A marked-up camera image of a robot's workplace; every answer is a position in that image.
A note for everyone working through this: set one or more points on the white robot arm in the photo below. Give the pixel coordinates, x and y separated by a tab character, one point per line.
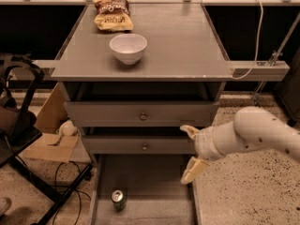
251	129

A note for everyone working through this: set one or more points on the grey metal rail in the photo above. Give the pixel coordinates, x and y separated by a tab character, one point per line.
250	71

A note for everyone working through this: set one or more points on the grey top drawer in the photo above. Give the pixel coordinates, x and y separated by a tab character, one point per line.
141	113

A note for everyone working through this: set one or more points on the white plastic bottle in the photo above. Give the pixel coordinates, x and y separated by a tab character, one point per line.
67	129

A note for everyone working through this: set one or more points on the grey middle drawer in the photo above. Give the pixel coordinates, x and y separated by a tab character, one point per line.
138	145

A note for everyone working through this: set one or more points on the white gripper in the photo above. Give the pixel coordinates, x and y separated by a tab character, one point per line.
204	144

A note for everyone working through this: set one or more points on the white ceramic bowl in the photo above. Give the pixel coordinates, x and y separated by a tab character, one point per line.
128	48

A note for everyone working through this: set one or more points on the black chair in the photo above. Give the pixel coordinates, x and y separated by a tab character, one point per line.
18	132

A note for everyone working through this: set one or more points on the grey drawer cabinet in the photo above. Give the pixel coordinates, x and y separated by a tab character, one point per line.
182	62

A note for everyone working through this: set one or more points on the brown yellow chip bag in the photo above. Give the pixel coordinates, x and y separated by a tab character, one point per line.
113	15

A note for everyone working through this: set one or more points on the grey open bottom drawer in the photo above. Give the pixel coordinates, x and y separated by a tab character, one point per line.
155	194

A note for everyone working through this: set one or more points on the cardboard box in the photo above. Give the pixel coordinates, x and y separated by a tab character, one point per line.
51	146

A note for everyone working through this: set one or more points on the green soda can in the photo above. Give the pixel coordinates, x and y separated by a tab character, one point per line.
119	199

